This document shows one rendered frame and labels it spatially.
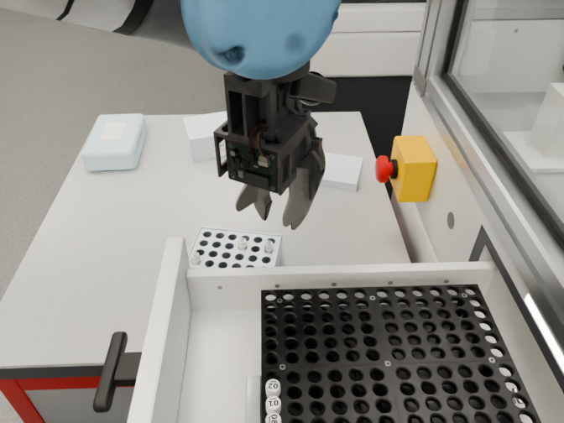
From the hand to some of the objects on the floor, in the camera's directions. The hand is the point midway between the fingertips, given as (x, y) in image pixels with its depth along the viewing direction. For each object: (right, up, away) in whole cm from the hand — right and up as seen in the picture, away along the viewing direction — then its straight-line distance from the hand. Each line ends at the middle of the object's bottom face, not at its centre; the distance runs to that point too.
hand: (282, 211), depth 56 cm
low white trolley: (-10, -56, +74) cm, 94 cm away
